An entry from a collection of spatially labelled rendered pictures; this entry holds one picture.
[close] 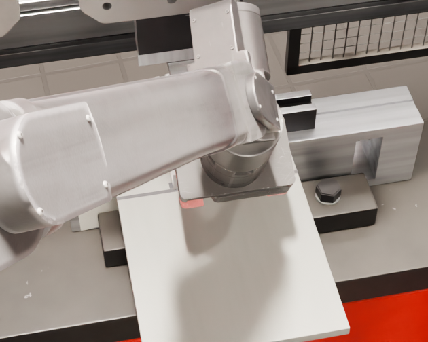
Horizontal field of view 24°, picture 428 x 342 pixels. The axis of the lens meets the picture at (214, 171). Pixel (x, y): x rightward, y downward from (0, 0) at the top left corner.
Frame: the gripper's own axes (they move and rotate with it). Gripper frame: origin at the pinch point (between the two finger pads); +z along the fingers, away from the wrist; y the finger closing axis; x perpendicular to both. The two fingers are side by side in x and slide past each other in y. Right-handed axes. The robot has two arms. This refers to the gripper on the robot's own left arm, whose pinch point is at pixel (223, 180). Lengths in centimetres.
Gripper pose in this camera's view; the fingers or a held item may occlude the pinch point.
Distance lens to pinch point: 95.1
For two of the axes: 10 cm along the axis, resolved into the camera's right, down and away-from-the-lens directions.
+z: -0.8, 2.4, 9.7
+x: 1.6, 9.6, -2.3
